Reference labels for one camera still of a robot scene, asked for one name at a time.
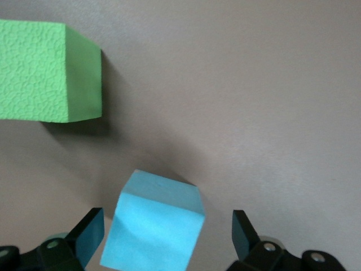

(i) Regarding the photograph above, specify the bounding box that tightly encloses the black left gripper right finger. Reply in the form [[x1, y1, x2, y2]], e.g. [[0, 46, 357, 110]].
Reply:
[[227, 210, 347, 271]]

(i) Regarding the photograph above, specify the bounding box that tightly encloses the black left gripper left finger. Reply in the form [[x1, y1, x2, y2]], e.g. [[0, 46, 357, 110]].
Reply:
[[0, 208, 105, 271]]

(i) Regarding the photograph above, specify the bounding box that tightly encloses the blue foam cube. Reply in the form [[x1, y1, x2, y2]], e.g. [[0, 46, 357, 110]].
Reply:
[[99, 169, 205, 270]]

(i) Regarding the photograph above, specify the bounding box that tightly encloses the green foam cube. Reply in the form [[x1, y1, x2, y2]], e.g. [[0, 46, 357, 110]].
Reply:
[[0, 19, 102, 124]]

